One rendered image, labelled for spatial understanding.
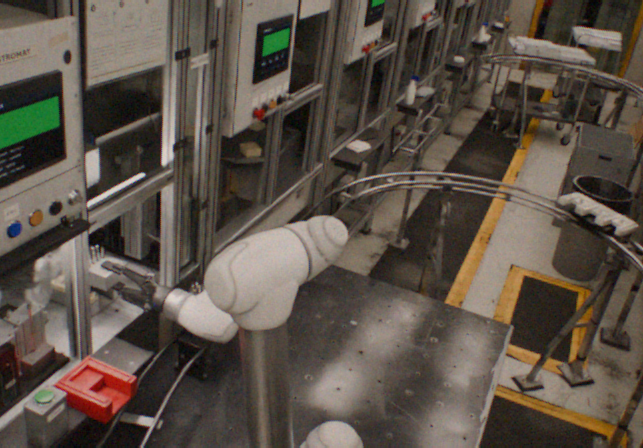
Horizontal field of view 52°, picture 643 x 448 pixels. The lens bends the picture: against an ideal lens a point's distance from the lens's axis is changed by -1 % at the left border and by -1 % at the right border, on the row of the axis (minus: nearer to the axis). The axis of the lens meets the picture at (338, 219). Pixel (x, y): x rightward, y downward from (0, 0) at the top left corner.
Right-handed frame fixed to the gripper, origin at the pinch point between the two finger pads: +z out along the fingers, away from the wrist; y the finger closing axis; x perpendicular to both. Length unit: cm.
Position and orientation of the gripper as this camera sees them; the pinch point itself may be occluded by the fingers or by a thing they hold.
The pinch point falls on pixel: (112, 274)
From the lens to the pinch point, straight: 205.6
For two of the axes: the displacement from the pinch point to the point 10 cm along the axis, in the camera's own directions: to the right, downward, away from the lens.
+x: -3.8, 3.9, -8.4
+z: -9.0, -3.6, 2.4
